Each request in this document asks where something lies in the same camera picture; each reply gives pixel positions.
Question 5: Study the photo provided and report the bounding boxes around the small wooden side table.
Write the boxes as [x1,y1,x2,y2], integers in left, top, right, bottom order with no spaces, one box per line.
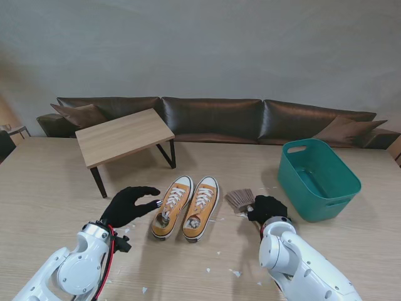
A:
[0,124,32,141]

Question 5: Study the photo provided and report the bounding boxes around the brown leather sofa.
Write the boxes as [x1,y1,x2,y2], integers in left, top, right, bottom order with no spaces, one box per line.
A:
[36,96,401,151]

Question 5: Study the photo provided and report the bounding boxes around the white handled brown bristle brush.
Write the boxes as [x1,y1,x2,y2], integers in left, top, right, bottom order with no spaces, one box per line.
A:
[224,188,256,218]

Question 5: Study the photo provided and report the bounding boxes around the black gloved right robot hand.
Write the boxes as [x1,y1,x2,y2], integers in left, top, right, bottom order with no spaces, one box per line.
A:
[246,194,289,231]

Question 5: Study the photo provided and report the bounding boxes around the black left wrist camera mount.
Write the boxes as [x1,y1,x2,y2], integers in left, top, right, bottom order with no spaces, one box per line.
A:
[113,235,132,253]

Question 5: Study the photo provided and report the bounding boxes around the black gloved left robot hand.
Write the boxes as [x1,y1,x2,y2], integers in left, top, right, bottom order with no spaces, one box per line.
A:
[100,186,162,229]

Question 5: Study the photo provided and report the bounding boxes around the small wooden bench black legs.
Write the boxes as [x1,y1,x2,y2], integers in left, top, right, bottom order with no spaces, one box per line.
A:
[75,108,176,199]

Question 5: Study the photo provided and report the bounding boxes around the dark chair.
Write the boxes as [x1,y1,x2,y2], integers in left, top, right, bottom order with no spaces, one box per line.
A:
[0,130,17,166]

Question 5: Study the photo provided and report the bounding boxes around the red black left arm cable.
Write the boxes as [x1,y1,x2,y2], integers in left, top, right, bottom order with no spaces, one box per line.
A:
[93,224,119,301]

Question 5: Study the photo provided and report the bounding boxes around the brown sofa cushion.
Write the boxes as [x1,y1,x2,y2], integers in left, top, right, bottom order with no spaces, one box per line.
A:
[313,115,388,148]
[49,103,107,129]

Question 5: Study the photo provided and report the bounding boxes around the green plastic basin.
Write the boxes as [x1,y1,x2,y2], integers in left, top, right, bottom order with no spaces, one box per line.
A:
[277,139,362,223]

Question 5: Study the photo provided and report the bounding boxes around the yellow canvas sneaker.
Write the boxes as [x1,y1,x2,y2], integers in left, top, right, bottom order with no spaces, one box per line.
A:
[182,176,219,244]
[151,175,194,242]

